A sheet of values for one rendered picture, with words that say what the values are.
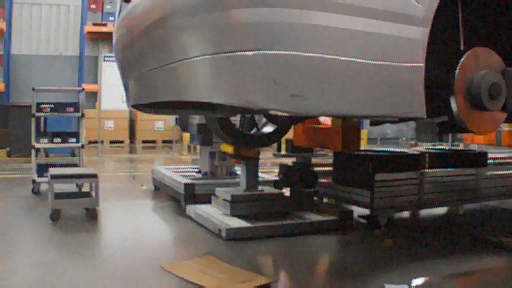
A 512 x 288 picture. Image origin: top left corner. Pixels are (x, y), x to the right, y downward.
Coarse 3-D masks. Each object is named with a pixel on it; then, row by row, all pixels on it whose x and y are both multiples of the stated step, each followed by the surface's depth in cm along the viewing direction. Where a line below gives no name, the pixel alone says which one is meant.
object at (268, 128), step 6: (228, 120) 337; (240, 120) 361; (252, 120) 366; (234, 126) 339; (240, 126) 362; (258, 126) 367; (264, 126) 370; (270, 126) 362; (276, 126) 354; (240, 132) 341; (252, 132) 368; (258, 132) 362; (264, 132) 355; (270, 132) 350
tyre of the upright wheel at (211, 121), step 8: (208, 120) 347; (216, 120) 334; (224, 120) 336; (216, 128) 341; (224, 128) 336; (232, 128) 338; (280, 128) 353; (288, 128) 356; (224, 136) 341; (232, 136) 339; (240, 136) 341; (272, 136) 351; (280, 136) 353; (232, 144) 352; (240, 144) 342; (248, 144) 344; (256, 144) 346; (264, 144) 349; (272, 144) 352
